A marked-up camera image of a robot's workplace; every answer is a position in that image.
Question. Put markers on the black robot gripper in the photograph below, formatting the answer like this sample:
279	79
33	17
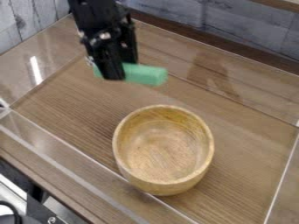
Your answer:
107	33

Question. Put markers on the green rectangular block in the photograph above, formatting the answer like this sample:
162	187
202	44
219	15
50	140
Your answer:
143	74

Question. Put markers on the wooden oval bowl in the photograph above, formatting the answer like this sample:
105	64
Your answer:
163	148

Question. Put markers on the black metal bracket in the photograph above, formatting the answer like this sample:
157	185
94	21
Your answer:
49	211

